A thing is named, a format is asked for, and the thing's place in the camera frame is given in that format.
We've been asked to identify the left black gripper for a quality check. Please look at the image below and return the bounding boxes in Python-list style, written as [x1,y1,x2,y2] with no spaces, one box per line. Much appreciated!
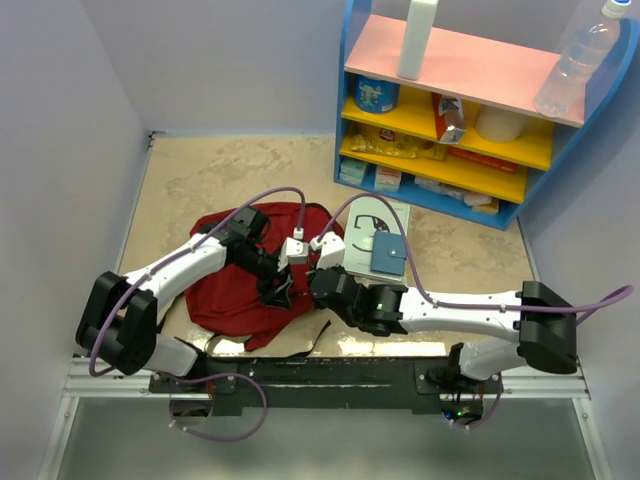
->
[234,245,293,310]

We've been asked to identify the red backpack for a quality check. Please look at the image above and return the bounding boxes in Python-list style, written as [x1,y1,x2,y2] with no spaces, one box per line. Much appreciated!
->
[185,202,313,352]

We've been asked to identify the blue wallet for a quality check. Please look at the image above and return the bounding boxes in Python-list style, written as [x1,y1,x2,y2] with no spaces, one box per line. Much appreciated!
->
[370,231,408,277]

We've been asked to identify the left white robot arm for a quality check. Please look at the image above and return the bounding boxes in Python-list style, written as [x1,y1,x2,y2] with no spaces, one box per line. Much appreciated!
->
[76,206,304,392]

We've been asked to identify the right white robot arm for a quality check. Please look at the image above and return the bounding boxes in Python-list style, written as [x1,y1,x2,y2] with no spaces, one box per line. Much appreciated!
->
[310,267,578,393]

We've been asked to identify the teal tissue pack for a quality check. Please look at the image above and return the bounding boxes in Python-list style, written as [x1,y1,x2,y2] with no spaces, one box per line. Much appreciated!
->
[339,157,369,185]

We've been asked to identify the pink tissue pack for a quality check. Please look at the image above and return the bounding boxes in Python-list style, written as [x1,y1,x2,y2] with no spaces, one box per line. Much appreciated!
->
[374,165,403,192]

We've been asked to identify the yellow snack bag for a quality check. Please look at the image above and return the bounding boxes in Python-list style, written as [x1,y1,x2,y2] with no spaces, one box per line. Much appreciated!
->
[349,123,447,161]

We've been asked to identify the white booklet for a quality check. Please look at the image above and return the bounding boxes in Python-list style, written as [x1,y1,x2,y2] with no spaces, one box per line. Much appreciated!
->
[343,197,410,276]

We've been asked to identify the white wrapped packs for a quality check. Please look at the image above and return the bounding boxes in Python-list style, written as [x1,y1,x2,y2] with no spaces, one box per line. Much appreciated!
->
[414,176,500,215]

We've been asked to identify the red flat box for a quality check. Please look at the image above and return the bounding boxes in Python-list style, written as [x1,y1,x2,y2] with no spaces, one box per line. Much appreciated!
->
[447,146,518,174]

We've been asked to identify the blue round tin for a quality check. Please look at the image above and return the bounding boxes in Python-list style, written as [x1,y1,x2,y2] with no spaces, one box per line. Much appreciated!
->
[354,75,400,114]

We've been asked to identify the blue wooden shelf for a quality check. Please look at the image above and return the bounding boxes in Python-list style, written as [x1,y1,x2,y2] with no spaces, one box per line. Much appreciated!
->
[334,1,639,230]

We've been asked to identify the red snack box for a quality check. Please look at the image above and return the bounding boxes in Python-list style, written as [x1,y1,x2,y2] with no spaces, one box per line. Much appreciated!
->
[432,93,466,145]

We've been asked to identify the white paper roll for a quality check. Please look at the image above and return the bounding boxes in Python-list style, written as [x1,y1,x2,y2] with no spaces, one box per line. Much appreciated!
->
[474,105,529,143]

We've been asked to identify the white bottle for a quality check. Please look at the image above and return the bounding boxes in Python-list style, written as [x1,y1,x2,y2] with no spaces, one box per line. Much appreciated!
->
[396,0,438,80]

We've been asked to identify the clear plastic water bottle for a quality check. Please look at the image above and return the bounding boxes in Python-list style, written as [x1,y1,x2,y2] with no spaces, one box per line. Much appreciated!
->
[533,0,631,118]

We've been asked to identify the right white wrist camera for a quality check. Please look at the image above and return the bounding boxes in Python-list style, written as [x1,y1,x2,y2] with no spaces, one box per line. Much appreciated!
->
[310,231,345,269]

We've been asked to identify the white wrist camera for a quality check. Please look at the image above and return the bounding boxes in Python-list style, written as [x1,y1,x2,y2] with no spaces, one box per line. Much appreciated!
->
[278,237,309,271]
[310,231,345,269]

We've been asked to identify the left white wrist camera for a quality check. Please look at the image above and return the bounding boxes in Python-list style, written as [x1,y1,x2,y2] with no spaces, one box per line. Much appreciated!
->
[278,237,309,271]

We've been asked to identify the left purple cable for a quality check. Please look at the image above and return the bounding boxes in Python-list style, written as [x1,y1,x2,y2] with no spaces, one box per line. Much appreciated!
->
[88,185,307,441]

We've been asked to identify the purple cable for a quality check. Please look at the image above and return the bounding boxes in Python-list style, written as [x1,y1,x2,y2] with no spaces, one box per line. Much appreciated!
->
[319,192,635,430]
[88,185,307,441]

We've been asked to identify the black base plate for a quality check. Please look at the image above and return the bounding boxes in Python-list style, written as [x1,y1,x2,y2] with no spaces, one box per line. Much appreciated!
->
[150,357,500,416]

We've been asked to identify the aluminium rail frame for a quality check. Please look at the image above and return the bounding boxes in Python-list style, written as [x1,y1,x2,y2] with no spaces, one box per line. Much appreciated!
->
[40,134,610,479]

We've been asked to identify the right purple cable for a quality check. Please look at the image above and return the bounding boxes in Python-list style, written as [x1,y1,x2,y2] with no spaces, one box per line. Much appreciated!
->
[319,192,635,430]

